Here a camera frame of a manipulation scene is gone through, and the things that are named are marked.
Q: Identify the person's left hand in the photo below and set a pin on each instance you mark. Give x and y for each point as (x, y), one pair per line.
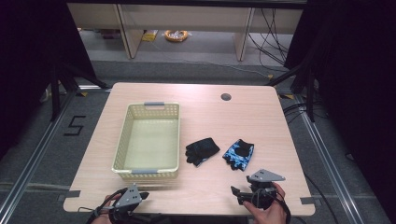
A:
(102, 214)

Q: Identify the black metal stand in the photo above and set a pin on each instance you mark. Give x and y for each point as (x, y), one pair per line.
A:
(59, 87)
(306, 84)

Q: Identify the person's right hand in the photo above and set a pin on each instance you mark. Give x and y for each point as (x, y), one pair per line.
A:
(267, 214)

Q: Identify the black fingerless glove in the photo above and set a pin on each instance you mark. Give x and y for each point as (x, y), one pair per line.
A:
(200, 151)

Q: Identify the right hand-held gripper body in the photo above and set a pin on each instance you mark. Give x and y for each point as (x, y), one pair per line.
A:
(264, 186)

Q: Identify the cream perforated plastic basket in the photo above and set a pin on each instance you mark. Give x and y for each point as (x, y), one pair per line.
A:
(149, 141)

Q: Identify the black curtain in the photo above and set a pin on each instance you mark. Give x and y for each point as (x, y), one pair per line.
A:
(28, 62)
(358, 77)

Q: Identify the blue patterned fingerless glove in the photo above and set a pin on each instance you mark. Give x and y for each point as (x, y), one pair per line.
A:
(239, 154)

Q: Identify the beige wooden desk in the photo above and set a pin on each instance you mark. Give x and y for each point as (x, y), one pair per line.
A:
(186, 21)

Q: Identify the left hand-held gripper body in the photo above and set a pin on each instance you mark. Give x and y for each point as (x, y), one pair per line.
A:
(128, 198)

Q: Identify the yellow packet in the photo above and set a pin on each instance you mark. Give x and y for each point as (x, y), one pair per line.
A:
(149, 35)

